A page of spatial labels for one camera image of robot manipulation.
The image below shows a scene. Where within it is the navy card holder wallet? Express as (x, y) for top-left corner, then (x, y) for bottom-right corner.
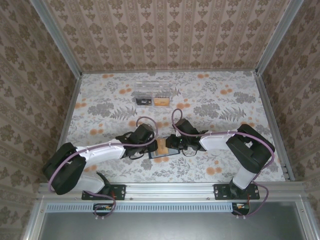
(148, 138), (181, 160)

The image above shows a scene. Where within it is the gold plastic card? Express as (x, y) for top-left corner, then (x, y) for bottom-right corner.
(156, 139), (168, 157)
(153, 96), (171, 107)

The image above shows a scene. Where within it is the clear acrylic card organizer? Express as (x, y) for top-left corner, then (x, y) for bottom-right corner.
(131, 80), (174, 109)

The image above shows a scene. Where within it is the black VIP card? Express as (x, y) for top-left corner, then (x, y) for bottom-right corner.
(134, 96), (153, 107)

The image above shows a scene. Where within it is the aluminium base beam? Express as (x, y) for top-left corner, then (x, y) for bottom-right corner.
(37, 181), (307, 201)

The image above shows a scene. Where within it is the floral tablecloth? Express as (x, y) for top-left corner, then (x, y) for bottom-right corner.
(58, 71), (288, 184)

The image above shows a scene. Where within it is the black connector board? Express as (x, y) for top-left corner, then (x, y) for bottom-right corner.
(231, 202), (251, 216)
(92, 203), (115, 218)

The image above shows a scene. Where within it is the grey metal panel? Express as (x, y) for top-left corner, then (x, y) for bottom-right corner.
(37, 211), (305, 240)

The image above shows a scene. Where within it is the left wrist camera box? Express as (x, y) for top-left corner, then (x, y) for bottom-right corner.
(134, 123), (155, 146)

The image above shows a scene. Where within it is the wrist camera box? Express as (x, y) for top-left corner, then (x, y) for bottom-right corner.
(134, 123), (155, 146)
(174, 119), (200, 138)

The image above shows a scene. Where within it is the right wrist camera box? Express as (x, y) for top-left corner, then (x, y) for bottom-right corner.
(174, 119), (200, 138)

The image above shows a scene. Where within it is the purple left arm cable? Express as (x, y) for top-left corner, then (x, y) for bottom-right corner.
(48, 116), (161, 221)

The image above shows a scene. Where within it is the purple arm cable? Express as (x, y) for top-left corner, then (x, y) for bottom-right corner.
(48, 116), (161, 221)
(171, 108), (276, 220)

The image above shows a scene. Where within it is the slotted grey cable duct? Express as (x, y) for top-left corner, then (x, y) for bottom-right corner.
(46, 202), (232, 212)

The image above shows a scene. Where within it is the aluminium side rail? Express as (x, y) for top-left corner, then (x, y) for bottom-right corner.
(48, 73), (83, 183)
(253, 71), (296, 182)

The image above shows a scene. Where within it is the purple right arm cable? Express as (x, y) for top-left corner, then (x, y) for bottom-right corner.
(171, 108), (276, 220)

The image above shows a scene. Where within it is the aluminium corner post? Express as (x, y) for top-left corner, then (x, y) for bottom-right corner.
(254, 0), (302, 76)
(31, 0), (83, 78)

